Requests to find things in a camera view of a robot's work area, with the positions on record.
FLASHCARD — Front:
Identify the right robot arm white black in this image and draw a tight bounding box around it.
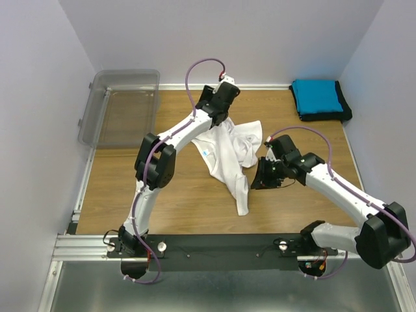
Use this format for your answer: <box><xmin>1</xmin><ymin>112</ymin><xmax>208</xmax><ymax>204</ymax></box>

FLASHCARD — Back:
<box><xmin>250</xmin><ymin>135</ymin><xmax>411</xmax><ymax>269</ymax></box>

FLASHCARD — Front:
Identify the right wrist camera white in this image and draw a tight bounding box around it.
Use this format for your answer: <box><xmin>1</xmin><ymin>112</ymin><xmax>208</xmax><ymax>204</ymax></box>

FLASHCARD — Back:
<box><xmin>264</xmin><ymin>136</ymin><xmax>277</xmax><ymax>162</ymax></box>

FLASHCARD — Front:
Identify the white t shirt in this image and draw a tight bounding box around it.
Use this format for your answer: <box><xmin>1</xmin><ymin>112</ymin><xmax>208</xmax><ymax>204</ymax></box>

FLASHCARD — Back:
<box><xmin>192</xmin><ymin>118</ymin><xmax>263</xmax><ymax>216</ymax></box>

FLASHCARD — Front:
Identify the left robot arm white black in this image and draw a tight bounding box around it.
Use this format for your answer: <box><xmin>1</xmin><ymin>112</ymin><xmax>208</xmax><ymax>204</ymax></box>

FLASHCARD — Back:
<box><xmin>118</xmin><ymin>77</ymin><xmax>240</xmax><ymax>257</ymax></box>

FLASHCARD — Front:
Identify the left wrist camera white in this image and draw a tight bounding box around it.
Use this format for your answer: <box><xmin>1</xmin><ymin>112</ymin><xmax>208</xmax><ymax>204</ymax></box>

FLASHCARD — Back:
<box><xmin>218</xmin><ymin>74</ymin><xmax>235</xmax><ymax>85</ymax></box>

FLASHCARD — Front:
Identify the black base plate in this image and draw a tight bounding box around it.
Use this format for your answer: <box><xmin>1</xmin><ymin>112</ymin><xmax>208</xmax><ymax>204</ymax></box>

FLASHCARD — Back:
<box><xmin>107</xmin><ymin>233</ymin><xmax>337</xmax><ymax>279</ymax></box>

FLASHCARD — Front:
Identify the aluminium frame rail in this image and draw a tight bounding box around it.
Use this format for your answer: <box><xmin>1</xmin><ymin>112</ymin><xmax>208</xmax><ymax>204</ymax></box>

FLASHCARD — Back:
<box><xmin>37</xmin><ymin>232</ymin><xmax>111</xmax><ymax>312</ymax></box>

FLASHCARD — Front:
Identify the folded black t shirt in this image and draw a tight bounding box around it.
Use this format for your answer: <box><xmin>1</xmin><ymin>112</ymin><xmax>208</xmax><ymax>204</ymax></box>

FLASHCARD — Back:
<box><xmin>289</xmin><ymin>81</ymin><xmax>352</xmax><ymax>122</ymax></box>

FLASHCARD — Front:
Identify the clear plastic bin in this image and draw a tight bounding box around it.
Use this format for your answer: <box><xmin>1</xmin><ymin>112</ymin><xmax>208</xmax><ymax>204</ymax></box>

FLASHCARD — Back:
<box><xmin>78</xmin><ymin>69</ymin><xmax>161</xmax><ymax>149</ymax></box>

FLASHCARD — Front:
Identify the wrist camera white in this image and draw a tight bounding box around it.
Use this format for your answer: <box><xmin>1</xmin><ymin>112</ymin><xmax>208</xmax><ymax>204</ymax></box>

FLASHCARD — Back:
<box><xmin>218</xmin><ymin>74</ymin><xmax>235</xmax><ymax>85</ymax></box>
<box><xmin>264</xmin><ymin>136</ymin><xmax>277</xmax><ymax>162</ymax></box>

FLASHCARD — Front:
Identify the folded blue t shirt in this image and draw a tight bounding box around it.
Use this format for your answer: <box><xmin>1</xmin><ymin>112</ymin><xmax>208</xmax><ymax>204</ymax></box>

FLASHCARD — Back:
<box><xmin>291</xmin><ymin>79</ymin><xmax>343</xmax><ymax>115</ymax></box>

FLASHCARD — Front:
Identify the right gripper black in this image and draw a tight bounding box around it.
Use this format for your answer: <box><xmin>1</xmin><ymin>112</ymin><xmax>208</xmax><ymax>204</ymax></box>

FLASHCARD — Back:
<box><xmin>250</xmin><ymin>155</ymin><xmax>287</xmax><ymax>189</ymax></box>

